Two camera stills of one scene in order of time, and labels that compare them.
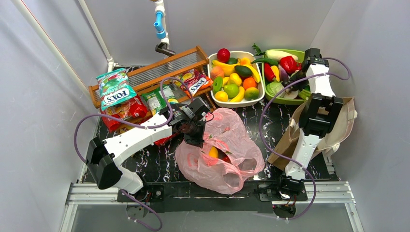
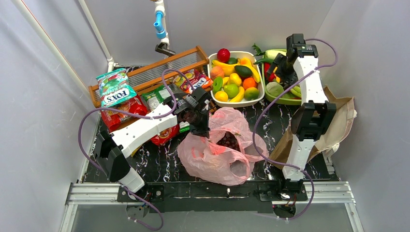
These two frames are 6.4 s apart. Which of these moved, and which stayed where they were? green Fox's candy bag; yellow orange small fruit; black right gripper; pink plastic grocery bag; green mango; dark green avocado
Moved: pink plastic grocery bag; black right gripper
Stayed: green Fox's candy bag; yellow orange small fruit; green mango; dark green avocado
